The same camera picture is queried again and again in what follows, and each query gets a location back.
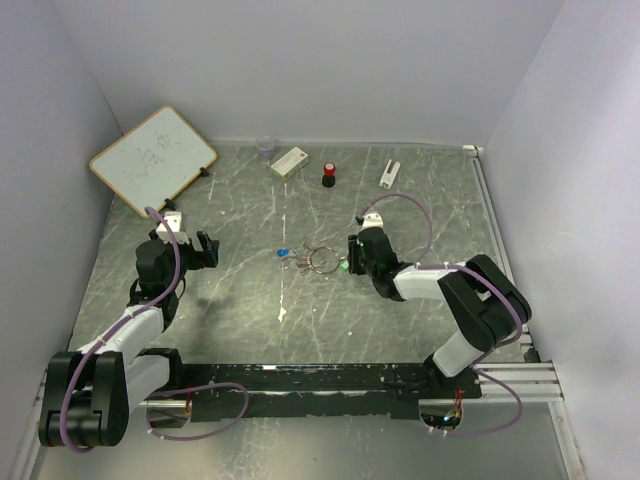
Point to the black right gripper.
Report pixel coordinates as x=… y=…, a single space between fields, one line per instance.
x=354 y=247

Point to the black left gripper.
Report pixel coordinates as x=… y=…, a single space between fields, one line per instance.
x=207 y=257

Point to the silver metal keyring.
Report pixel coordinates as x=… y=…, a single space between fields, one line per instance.
x=324 y=260

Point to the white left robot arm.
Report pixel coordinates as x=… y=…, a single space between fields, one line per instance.
x=89 y=393

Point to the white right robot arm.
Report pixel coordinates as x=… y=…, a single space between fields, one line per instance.
x=488 y=309

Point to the white stapler remover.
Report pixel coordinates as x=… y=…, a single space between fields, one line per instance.
x=389 y=174

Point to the red and black stamp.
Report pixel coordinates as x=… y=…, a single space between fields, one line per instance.
x=328 y=179

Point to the white staples box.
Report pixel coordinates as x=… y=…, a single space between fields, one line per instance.
x=289 y=164

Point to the clear cup of paper clips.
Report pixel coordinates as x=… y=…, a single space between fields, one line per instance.
x=265 y=147

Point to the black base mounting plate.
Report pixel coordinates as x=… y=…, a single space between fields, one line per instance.
x=394 y=390

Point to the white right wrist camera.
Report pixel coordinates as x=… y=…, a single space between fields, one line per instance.
x=371 y=219

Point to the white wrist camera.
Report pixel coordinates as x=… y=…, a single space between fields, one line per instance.
x=172 y=227
x=371 y=219

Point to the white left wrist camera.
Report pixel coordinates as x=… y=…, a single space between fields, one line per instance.
x=172 y=227

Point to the small whiteboard with wooden frame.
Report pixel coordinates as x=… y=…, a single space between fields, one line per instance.
x=155 y=161

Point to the aluminium frame rail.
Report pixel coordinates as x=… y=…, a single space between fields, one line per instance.
x=532 y=381

